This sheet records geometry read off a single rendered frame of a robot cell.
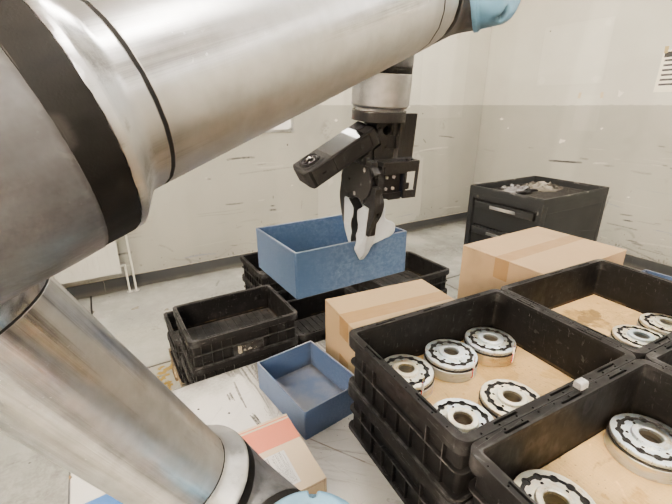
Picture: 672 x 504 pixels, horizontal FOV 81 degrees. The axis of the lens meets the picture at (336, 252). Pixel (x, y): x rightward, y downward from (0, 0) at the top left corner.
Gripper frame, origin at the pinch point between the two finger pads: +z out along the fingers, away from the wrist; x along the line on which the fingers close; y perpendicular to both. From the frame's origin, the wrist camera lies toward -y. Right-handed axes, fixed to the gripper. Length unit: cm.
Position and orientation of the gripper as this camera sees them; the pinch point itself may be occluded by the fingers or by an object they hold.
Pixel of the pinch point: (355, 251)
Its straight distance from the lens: 59.2
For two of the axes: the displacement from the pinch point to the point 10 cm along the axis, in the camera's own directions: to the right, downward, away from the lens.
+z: -0.5, 9.1, 4.2
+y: 8.7, -1.7, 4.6
